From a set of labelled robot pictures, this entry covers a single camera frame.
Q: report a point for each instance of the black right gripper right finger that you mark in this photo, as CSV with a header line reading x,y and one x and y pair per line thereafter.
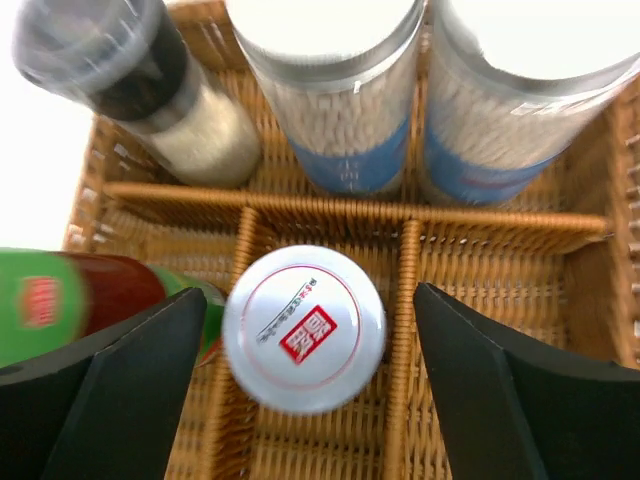
x,y
513,407

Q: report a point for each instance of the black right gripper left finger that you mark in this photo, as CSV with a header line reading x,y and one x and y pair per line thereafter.
x,y
106,406

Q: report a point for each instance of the ketchup bottle green label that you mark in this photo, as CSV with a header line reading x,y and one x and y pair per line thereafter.
x,y
50,299

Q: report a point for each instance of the spice jar white red-logo lid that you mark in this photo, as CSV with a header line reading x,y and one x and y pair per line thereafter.
x,y
304,330

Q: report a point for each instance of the glass grinder jar black lid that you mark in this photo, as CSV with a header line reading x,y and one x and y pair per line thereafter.
x,y
127,61

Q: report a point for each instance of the blue label jar silver lid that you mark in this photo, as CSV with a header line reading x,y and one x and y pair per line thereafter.
x,y
339,77

